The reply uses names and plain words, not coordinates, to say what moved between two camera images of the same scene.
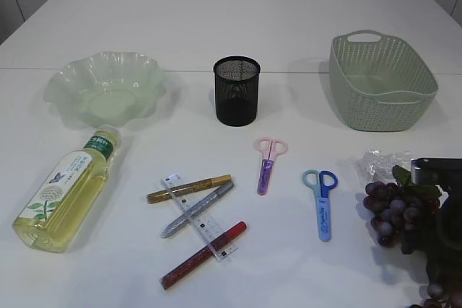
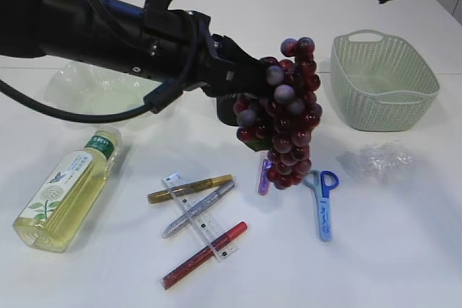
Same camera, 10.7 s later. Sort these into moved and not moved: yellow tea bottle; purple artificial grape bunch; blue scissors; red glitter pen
Moved: purple artificial grape bunch
Not moved: red glitter pen; yellow tea bottle; blue scissors
